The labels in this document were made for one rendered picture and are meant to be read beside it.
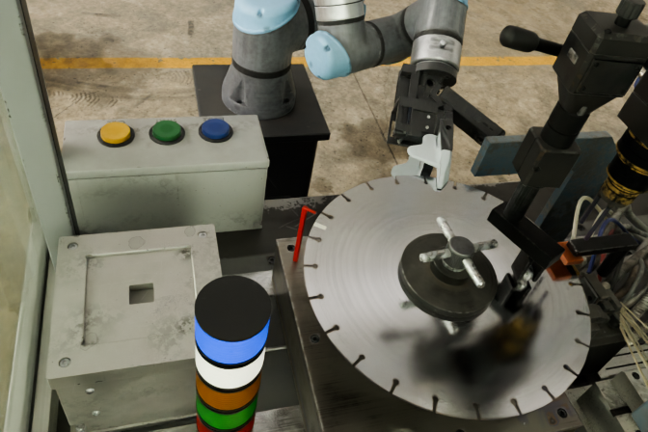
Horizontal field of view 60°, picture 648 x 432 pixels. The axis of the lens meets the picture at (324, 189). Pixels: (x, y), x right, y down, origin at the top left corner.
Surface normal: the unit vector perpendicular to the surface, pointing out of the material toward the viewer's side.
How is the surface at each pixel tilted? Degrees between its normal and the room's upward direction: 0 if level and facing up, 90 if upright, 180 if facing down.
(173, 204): 90
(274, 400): 0
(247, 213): 90
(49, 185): 90
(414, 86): 34
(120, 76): 0
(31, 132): 90
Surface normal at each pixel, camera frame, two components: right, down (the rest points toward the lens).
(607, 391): 0.15, -0.70
